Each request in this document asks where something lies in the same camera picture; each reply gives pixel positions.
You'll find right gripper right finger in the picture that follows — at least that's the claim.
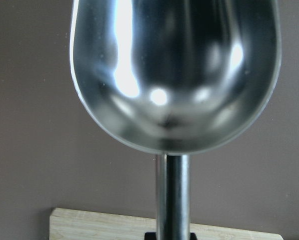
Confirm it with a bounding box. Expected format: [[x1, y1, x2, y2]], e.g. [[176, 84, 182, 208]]
[[190, 232, 197, 240]]

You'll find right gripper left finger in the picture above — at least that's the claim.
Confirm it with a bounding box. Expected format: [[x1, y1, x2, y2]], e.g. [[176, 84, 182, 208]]
[[144, 232, 157, 240]]

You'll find steel ice scoop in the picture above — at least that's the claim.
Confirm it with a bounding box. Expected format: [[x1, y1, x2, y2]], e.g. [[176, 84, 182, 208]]
[[69, 0, 282, 240]]

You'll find wooden cutting board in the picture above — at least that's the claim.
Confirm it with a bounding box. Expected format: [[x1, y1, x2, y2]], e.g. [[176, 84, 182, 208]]
[[49, 208, 282, 240]]

